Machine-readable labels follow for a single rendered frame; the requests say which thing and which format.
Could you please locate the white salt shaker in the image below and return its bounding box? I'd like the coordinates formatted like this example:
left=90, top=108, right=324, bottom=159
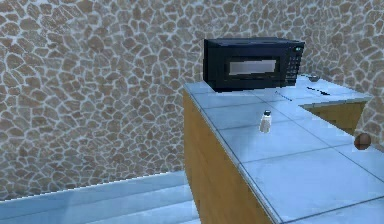
left=259, top=109, right=273, bottom=134

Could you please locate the black microwave oven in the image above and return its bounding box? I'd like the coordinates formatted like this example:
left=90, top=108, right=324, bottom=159
left=202, top=36, right=306, bottom=93

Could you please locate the thin dark utensil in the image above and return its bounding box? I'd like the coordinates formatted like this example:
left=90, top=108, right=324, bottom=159
left=275, top=90, right=294, bottom=102

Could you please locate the wooden counter with tiled top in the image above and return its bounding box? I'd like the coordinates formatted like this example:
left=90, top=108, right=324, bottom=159
left=182, top=74, right=384, bottom=224

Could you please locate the black kitchen knife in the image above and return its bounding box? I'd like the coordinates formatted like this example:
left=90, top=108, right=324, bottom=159
left=305, top=86, right=331, bottom=97

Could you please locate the brown round ball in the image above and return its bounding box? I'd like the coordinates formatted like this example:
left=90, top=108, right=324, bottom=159
left=353, top=132, right=372, bottom=151

